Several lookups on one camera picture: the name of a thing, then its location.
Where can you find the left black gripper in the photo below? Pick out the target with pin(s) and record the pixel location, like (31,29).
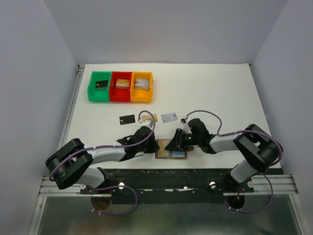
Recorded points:
(154,147)

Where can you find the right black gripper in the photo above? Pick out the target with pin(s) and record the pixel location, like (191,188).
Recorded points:
(176,143)

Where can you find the brown leather card holder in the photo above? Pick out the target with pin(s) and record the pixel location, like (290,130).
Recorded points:
(174,155)

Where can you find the silver VIP credit card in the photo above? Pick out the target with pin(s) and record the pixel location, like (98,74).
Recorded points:
(169,117)

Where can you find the black credit card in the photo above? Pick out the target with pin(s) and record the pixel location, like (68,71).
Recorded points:
(129,119)

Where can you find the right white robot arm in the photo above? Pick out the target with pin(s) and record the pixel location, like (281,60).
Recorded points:
(260,151)

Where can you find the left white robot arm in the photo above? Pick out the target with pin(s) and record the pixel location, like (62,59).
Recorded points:
(71,164)

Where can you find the silver card stack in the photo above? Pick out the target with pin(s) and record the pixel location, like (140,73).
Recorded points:
(142,84)

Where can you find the gold card stack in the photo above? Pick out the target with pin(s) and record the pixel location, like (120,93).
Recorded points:
(122,84)

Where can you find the black card stack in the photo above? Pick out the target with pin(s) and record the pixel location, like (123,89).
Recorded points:
(101,85)

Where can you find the orange plastic bin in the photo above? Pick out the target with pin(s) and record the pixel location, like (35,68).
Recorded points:
(138,95)

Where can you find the red plastic bin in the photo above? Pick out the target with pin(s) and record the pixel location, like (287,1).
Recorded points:
(120,95)

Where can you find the green plastic bin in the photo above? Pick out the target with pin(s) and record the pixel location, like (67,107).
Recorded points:
(93,94)

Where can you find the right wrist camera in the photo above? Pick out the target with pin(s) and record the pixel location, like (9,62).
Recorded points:
(184,123)

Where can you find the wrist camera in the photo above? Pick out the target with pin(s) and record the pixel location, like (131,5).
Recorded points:
(184,123)
(146,122)

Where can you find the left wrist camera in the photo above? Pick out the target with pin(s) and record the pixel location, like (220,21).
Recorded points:
(146,122)

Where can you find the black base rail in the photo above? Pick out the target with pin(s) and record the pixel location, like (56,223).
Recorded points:
(168,186)

